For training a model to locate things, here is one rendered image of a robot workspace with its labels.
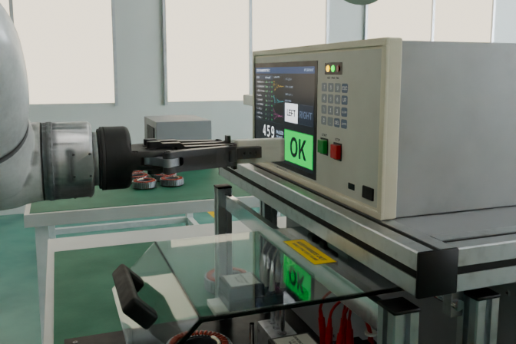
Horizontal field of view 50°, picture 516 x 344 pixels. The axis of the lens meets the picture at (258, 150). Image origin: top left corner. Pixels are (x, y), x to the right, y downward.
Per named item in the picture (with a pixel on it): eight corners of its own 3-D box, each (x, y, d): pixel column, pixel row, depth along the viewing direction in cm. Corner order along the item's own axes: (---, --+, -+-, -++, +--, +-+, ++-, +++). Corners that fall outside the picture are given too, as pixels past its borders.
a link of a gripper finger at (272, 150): (232, 140, 70) (233, 140, 70) (282, 137, 73) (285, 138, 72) (232, 163, 71) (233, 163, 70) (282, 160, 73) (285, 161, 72)
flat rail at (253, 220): (391, 343, 55) (392, 315, 55) (219, 205, 113) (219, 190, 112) (401, 342, 56) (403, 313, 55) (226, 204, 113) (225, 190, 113)
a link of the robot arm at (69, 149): (45, 210, 59) (102, 205, 61) (40, 125, 58) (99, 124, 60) (47, 192, 68) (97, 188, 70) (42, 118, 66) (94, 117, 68)
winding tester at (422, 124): (380, 221, 62) (386, 37, 59) (252, 162, 103) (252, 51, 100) (625, 195, 76) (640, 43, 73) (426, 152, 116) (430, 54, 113)
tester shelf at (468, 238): (417, 299, 52) (419, 253, 51) (218, 174, 115) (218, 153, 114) (722, 249, 67) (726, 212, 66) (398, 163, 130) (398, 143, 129)
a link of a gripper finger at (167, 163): (129, 147, 65) (133, 154, 60) (173, 146, 67) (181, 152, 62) (130, 167, 65) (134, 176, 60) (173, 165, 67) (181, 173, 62)
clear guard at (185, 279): (138, 392, 48) (136, 328, 47) (111, 290, 70) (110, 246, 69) (445, 332, 59) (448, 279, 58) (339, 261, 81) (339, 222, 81)
